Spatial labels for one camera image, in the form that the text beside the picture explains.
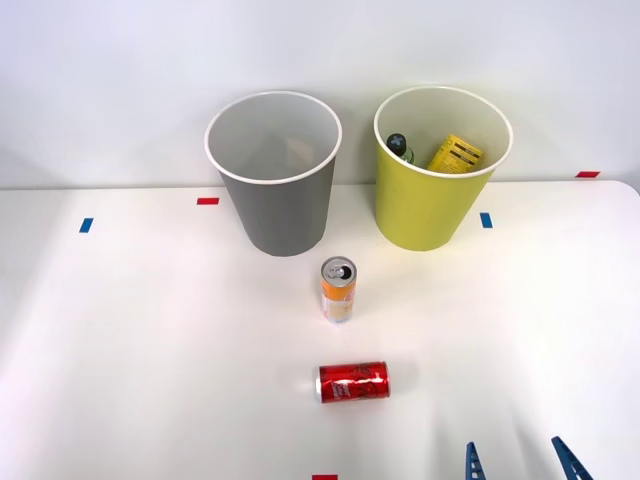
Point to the yellow carton with black print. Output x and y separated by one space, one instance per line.
456 156

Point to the grey plastic waste bin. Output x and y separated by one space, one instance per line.
280 215

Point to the yellow-green plastic waste bin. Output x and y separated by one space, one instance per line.
425 210

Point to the red drink can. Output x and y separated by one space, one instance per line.
355 382

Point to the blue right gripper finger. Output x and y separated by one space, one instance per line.
475 465
572 465

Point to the orange and white drink can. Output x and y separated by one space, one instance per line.
338 300

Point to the small bottle with black cap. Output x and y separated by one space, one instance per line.
397 143

